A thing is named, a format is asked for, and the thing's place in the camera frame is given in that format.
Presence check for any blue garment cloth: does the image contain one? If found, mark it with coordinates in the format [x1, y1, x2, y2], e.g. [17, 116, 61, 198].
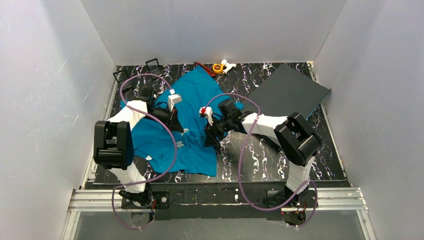
[131, 66, 229, 177]

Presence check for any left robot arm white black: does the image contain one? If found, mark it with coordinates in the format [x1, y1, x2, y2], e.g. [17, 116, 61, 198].
[93, 88, 184, 194]

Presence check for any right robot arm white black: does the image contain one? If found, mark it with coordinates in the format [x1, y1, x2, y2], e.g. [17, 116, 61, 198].
[199, 99, 322, 198]

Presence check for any silver snowflake brooch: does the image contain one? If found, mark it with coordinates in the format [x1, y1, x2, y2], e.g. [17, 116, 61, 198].
[176, 140, 185, 149]

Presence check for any yellow tape measure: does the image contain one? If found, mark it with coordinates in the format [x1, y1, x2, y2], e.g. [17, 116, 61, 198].
[211, 63, 224, 75]

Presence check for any red black utility knife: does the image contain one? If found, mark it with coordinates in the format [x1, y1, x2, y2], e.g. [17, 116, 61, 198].
[194, 61, 216, 78]

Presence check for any white plastic fitting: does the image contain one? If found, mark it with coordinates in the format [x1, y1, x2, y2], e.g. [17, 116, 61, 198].
[220, 59, 237, 75]

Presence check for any dark grey flat box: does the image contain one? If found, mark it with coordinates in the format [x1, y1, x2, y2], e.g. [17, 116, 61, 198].
[247, 63, 331, 120]

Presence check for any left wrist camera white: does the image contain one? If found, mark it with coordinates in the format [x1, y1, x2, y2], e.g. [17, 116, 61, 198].
[167, 93, 182, 112]

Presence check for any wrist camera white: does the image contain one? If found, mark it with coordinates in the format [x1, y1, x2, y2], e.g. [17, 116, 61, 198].
[167, 93, 182, 112]
[198, 106, 214, 126]

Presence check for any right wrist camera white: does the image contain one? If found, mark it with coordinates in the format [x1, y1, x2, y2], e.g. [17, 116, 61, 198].
[198, 106, 214, 126]

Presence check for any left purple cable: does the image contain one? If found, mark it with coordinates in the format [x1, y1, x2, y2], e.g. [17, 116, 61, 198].
[111, 73, 179, 231]

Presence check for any purple cable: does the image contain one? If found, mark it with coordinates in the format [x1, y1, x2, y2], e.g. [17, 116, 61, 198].
[204, 93, 319, 229]
[111, 73, 179, 231]

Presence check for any black frame stand rear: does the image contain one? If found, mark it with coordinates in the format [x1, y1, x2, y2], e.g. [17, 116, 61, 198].
[145, 58, 164, 76]

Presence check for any black frame stand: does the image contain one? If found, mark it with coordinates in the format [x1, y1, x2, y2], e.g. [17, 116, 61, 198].
[112, 68, 134, 91]
[145, 58, 164, 76]

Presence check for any black frame stand left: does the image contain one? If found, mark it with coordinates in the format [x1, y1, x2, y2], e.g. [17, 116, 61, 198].
[112, 68, 134, 91]

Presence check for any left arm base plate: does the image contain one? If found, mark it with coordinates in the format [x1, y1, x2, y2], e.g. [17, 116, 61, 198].
[118, 185, 171, 210]

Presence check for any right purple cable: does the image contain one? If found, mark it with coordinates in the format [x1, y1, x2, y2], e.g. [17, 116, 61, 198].
[204, 93, 319, 229]

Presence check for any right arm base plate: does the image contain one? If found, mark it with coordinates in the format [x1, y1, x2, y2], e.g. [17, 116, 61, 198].
[263, 188, 319, 228]

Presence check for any aluminium rail frame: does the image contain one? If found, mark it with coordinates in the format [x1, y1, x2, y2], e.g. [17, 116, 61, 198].
[62, 63, 375, 240]

